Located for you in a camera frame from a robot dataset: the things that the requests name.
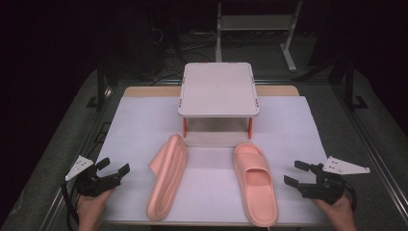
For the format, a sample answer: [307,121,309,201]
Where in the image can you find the white metal stand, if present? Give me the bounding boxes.
[215,0,303,72]

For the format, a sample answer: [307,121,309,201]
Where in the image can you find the metal frame rail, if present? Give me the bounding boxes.
[331,85,408,222]
[39,85,114,231]

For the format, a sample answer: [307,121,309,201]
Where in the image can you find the white shoe rack orange legs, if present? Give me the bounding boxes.
[177,62,261,148]

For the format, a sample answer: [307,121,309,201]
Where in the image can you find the black stand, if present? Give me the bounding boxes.
[329,60,370,113]
[86,60,113,113]

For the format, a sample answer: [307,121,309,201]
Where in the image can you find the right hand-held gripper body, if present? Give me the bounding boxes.
[297,156,370,205]

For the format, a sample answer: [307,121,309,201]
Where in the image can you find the person's left hand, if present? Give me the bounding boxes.
[76,188,115,231]

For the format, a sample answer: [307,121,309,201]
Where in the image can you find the bundle of floor cables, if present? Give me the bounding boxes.
[149,28,219,86]

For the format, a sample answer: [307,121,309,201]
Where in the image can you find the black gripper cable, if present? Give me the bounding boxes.
[60,181,80,231]

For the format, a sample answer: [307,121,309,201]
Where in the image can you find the pink slipper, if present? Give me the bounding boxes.
[232,142,279,228]
[145,133,190,222]

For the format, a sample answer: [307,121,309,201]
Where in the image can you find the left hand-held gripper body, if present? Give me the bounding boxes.
[64,155,122,197]

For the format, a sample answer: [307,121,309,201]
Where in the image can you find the person's right hand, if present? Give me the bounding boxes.
[312,193,358,231]

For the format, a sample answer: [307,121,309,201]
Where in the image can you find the white table mat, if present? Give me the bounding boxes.
[95,95,332,226]

